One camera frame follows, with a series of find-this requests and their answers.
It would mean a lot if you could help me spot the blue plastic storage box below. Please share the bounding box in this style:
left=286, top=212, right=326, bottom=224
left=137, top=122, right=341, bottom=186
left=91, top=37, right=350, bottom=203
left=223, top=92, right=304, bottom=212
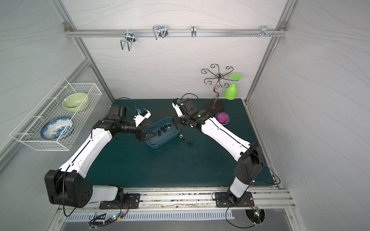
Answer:
left=145, top=117, right=179, bottom=149

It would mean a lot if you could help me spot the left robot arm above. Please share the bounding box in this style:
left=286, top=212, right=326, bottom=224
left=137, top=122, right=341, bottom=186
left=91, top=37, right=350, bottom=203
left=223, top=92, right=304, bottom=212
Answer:
left=44, top=105, right=151, bottom=208

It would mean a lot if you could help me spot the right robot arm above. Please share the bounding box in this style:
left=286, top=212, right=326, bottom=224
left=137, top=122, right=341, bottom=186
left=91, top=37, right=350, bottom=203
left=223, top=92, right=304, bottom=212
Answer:
left=172, top=98, right=264, bottom=205

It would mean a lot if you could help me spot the green table mat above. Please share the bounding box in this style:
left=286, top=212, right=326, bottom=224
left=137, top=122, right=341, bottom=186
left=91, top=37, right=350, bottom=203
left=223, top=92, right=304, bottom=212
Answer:
left=83, top=99, right=275, bottom=189

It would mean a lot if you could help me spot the dark metal jewelry stand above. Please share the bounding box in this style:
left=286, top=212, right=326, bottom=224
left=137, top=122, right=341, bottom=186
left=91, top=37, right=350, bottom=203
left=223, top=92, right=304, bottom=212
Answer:
left=200, top=64, right=234, bottom=116

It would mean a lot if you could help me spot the purple ball in bowl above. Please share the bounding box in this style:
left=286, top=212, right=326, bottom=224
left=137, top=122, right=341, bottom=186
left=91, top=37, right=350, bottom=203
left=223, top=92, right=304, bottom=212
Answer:
left=215, top=112, right=230, bottom=125

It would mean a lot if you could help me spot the green plastic goblet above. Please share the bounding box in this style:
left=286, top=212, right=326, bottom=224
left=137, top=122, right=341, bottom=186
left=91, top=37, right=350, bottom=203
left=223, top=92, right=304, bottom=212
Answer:
left=225, top=73, right=242, bottom=100

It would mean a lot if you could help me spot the green ceramic bowl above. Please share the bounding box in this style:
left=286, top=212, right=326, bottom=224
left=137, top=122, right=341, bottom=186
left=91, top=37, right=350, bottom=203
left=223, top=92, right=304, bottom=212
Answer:
left=62, top=92, right=90, bottom=113

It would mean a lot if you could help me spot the blue white patterned bowl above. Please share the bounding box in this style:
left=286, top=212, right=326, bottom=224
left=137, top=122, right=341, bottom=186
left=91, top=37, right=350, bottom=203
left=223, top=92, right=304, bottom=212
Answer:
left=40, top=116, right=74, bottom=140

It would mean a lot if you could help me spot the small metal hook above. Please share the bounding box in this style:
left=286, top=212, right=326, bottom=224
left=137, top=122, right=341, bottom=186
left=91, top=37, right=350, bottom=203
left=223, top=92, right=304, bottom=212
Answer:
left=191, top=26, right=197, bottom=38

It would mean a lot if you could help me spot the metal hook centre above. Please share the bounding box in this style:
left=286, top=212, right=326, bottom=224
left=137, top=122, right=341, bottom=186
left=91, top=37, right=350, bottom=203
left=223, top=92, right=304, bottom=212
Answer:
left=152, top=25, right=168, bottom=40

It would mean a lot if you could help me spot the metal double hook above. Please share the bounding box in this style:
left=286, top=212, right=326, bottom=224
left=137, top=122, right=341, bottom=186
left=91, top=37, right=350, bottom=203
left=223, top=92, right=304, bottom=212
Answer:
left=120, top=31, right=136, bottom=51

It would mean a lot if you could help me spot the metal hook right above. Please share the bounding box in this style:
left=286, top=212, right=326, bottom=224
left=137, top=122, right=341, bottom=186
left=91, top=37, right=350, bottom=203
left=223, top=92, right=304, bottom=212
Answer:
left=251, top=26, right=276, bottom=38

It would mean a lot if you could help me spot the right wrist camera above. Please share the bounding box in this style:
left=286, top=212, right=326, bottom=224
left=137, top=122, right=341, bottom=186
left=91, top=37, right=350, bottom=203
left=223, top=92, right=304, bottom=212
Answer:
left=172, top=99, right=183, bottom=117

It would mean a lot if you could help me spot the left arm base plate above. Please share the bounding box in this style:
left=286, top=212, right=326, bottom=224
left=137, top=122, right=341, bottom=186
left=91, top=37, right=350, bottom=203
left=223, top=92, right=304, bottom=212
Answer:
left=99, top=193, right=141, bottom=210

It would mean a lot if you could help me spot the white wire basket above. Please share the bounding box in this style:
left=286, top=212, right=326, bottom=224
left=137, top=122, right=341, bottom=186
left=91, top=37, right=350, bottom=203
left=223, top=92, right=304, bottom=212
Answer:
left=10, top=78, right=102, bottom=151

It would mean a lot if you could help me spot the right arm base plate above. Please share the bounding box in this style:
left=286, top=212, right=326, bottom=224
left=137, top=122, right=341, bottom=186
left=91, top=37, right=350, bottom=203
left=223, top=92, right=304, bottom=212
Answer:
left=212, top=191, right=255, bottom=208

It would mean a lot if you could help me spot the aluminium front rail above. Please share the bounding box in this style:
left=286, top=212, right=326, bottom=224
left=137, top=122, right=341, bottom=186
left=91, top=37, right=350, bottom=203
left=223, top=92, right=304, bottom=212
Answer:
left=124, top=186, right=296, bottom=211

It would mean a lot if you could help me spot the aluminium rail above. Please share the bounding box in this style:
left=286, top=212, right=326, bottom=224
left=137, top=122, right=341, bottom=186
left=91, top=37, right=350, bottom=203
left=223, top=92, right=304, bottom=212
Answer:
left=65, top=28, right=288, bottom=38
left=124, top=186, right=296, bottom=211

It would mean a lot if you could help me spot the aluminium top rail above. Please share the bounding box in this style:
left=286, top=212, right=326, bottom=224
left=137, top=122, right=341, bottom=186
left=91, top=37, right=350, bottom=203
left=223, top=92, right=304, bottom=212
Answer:
left=65, top=28, right=288, bottom=38

